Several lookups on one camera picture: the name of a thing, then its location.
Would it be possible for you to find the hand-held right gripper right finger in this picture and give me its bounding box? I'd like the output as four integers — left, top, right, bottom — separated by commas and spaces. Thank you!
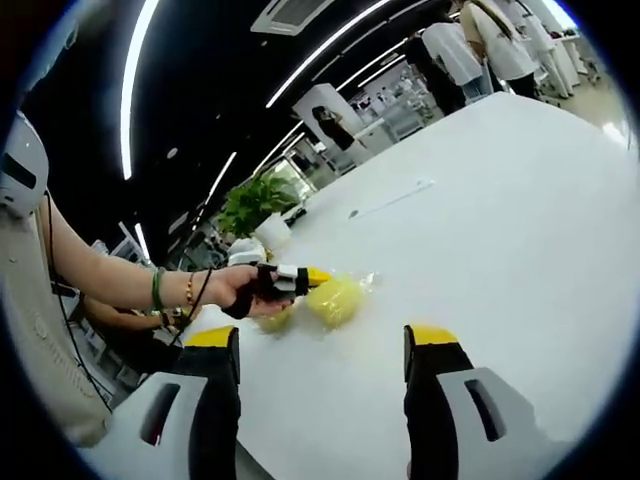
402, 323, 567, 480

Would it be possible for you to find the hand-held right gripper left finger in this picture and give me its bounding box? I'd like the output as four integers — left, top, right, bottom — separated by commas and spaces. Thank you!
84, 324, 241, 480

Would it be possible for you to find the yellow silicone block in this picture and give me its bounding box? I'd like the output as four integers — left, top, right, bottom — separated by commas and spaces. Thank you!
256, 304, 295, 335
305, 276, 367, 330

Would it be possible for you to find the person's left hand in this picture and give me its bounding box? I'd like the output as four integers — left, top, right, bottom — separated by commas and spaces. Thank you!
208, 263, 297, 320

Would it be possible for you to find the white plant pot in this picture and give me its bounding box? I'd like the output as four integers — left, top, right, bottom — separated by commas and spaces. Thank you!
253, 213, 292, 247

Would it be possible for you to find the green potted plant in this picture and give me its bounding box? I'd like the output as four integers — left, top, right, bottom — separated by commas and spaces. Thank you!
216, 173, 302, 240

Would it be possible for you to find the clear plastic wrap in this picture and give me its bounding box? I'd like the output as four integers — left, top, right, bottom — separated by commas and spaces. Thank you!
342, 268, 382, 294

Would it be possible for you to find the cream knitted cardigan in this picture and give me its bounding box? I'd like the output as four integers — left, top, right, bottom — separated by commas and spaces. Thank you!
0, 207, 112, 447

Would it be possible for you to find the long ceiling light strip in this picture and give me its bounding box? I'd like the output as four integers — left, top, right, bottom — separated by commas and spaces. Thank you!
119, 0, 160, 182
264, 0, 397, 110

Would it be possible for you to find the white chest-worn device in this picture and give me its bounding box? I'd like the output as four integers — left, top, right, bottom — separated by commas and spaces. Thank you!
0, 110, 51, 220

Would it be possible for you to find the ceiling air conditioner vent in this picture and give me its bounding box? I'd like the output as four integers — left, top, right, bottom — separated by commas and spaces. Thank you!
249, 0, 335, 36

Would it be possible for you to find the green bracelet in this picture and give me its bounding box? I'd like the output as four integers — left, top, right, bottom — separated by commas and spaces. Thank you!
150, 266, 167, 315

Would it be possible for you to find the black cable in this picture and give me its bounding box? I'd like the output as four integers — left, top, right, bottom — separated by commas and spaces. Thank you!
42, 189, 215, 404

